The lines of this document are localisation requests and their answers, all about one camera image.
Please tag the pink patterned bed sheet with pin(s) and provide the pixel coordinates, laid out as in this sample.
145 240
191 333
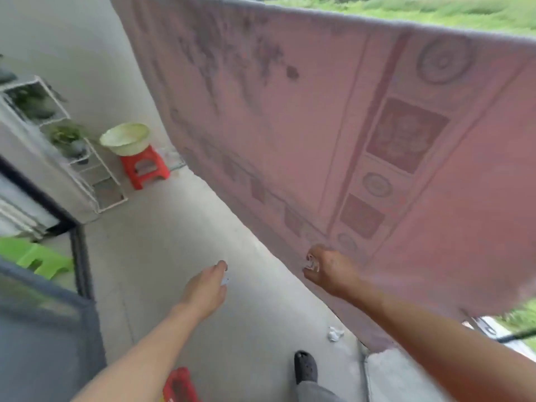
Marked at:
293 121

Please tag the crumpled white tissue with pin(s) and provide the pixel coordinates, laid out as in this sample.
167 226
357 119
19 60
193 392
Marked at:
335 334

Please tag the small green potted plant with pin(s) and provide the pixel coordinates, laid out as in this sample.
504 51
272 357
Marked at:
69 138

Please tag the black metal balcony railing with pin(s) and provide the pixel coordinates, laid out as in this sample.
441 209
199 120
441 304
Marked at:
515 337

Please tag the black slip-on shoe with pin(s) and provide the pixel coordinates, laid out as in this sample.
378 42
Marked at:
305 366

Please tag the grey framed sliding glass door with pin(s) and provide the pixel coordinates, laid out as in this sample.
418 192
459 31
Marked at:
50 351

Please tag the red plastic stool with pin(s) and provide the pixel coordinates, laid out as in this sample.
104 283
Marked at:
180 387
144 156

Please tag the white metal plant rack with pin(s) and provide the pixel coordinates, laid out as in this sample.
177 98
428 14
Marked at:
106 200

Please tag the bushy potted plant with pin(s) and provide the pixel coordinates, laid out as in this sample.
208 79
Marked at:
31 102

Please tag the green plastic basin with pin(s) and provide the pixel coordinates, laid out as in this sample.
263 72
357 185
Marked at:
125 140

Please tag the person's right forearm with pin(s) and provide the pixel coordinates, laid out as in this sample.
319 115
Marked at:
439 347

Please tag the light grey trousers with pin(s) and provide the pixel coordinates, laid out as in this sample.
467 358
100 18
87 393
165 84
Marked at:
318 393

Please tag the person's left hand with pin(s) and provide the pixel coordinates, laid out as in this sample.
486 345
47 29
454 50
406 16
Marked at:
205 290

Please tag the person's right hand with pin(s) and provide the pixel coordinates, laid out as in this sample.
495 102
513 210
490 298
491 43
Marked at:
337 274

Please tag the person's left forearm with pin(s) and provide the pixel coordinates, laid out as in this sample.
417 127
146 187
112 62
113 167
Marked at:
138 360

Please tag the green plastic stool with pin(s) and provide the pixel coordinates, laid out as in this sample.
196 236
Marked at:
42 259

